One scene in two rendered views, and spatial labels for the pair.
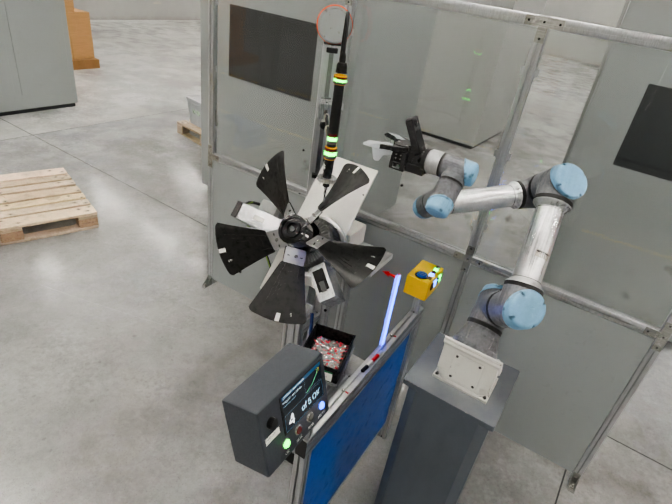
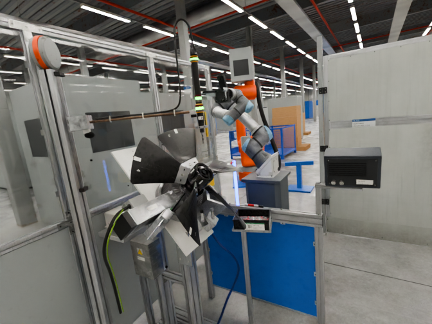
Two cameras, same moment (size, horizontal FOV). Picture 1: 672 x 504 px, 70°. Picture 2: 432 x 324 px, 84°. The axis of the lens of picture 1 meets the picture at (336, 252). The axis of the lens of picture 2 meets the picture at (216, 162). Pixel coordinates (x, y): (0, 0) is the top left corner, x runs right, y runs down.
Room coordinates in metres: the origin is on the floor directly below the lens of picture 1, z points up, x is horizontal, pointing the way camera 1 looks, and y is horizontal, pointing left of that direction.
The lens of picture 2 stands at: (1.49, 1.38, 1.49)
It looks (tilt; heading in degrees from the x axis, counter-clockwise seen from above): 11 degrees down; 274
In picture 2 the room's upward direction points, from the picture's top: 6 degrees counter-clockwise
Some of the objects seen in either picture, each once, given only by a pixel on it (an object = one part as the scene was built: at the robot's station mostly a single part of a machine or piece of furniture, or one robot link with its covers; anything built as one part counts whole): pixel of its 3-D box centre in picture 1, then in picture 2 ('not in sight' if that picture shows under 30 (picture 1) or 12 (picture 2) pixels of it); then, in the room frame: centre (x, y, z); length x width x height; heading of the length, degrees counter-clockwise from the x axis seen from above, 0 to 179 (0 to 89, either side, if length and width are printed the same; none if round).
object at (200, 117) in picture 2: (334, 124); (197, 89); (1.63, 0.07, 1.65); 0.04 x 0.04 x 0.46
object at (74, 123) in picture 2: (325, 108); (80, 123); (2.25, 0.15, 1.53); 0.10 x 0.07 x 0.09; 7
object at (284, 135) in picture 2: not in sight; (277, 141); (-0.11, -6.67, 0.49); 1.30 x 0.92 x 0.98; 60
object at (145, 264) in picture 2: not in sight; (147, 256); (2.03, 0.12, 0.73); 0.15 x 0.09 x 0.22; 152
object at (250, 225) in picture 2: (326, 352); (252, 219); (1.39, -0.02, 0.85); 0.22 x 0.17 x 0.07; 167
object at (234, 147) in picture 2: not in sight; (248, 142); (0.80, -7.14, 0.49); 1.27 x 0.88 x 0.98; 60
